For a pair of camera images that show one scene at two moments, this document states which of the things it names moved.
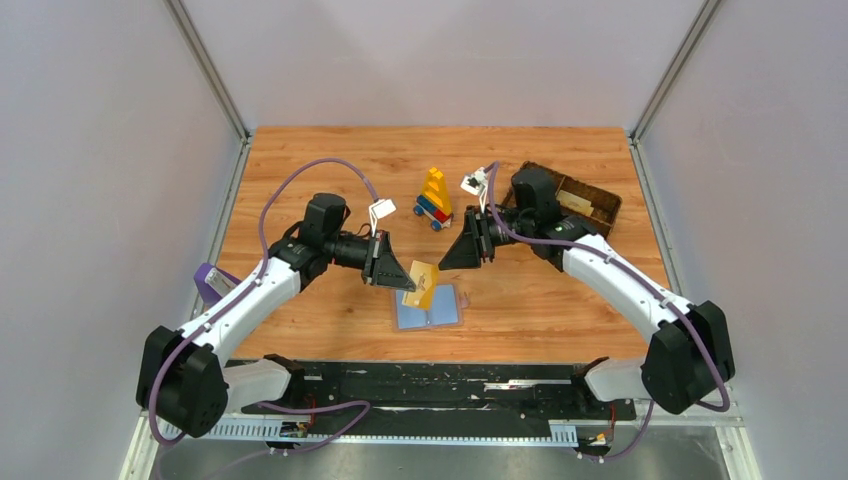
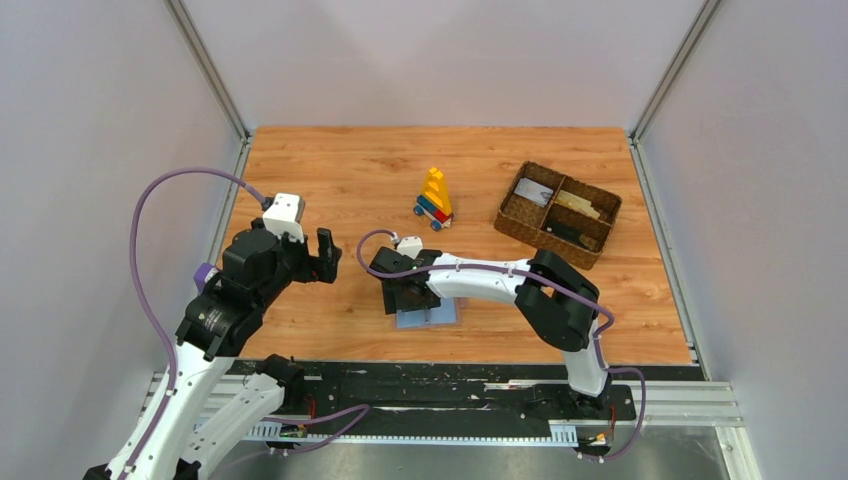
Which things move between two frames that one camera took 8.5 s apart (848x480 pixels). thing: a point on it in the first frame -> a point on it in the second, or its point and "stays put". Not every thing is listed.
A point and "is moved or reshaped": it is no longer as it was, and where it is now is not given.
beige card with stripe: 423,276 is moved or reshaped
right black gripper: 477,235 -> 407,292
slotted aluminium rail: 562,433 stays put
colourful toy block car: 434,202 stays put
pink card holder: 447,309 stays put
